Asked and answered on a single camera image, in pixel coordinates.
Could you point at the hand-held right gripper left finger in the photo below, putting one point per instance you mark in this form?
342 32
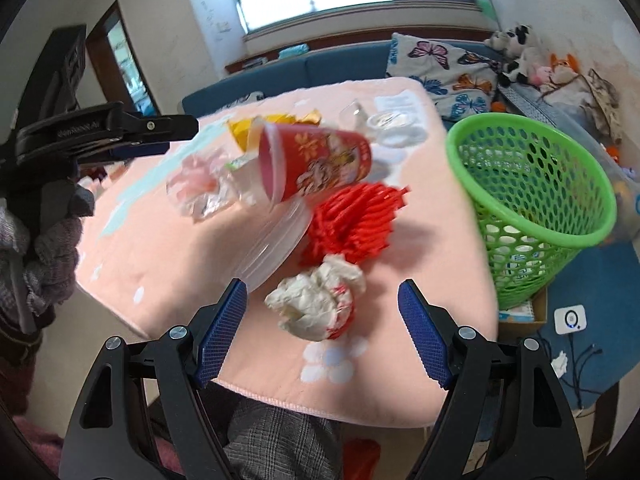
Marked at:
222 330

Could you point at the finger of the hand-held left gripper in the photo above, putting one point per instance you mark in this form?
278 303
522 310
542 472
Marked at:
150 127
140 150

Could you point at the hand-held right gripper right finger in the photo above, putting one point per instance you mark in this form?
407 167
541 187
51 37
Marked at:
422 335

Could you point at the clear plastic wrap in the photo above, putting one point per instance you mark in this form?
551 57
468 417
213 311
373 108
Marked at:
200 185

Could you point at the clear plastic lid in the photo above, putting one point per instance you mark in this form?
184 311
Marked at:
272 255

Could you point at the white paper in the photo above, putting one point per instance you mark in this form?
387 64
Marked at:
310 300

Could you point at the yellow snack wrapper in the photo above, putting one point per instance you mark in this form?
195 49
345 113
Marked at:
245 132

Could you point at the red foam fruit net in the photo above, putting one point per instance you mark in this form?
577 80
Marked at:
360 215

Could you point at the red paper cup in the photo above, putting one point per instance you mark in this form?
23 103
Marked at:
325 160

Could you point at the green plastic basket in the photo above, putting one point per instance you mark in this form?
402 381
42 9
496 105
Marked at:
606 200

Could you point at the person's left hand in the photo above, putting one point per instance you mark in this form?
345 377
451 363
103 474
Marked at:
50 255

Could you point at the peach printed blanket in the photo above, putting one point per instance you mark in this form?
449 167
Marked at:
175 280

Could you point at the doorway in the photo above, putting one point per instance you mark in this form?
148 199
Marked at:
125 60

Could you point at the cardboard box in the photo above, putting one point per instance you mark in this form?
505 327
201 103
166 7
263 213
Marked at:
537 310

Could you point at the person's plaid trouser leg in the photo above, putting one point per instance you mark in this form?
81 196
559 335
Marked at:
280 440

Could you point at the white tissue scrap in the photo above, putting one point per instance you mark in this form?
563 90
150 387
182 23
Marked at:
559 362

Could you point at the white square device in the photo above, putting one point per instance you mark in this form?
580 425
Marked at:
570 319

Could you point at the teal packet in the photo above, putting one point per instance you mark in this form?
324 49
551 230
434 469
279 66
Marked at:
294 51

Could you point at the blue sofa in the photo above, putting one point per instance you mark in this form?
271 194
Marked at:
330 67

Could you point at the blue floor mat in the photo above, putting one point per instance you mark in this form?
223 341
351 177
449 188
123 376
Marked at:
610 285

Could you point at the clear plastic cup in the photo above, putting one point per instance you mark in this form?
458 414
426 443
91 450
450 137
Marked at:
352 115

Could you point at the clear plastic container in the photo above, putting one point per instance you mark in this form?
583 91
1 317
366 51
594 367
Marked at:
395 122

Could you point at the grey perforated panel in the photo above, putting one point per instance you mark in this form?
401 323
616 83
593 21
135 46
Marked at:
525 102

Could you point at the clear storage box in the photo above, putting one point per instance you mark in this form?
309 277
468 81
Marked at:
622 170

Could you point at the large butterfly print pillow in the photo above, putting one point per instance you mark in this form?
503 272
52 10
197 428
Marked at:
435 67

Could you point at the pink plush toy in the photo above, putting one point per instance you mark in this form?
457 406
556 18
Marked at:
539 75

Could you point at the black and white cow plush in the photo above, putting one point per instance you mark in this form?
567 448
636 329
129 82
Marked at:
522 60

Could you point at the beige cloth bag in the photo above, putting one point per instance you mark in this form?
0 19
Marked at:
597 97

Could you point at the white dog plush toy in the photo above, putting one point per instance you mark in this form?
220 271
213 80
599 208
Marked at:
497 40

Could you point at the orange fox plush toy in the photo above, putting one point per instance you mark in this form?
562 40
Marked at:
564 65

